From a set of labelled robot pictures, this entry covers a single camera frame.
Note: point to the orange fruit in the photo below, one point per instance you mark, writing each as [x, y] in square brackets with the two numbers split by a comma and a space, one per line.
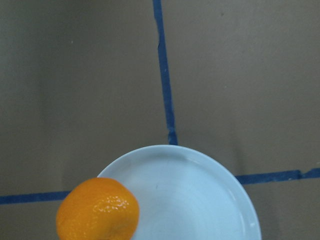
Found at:
[98, 209]

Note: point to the light blue plate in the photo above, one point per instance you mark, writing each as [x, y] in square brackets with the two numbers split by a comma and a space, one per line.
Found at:
[184, 194]

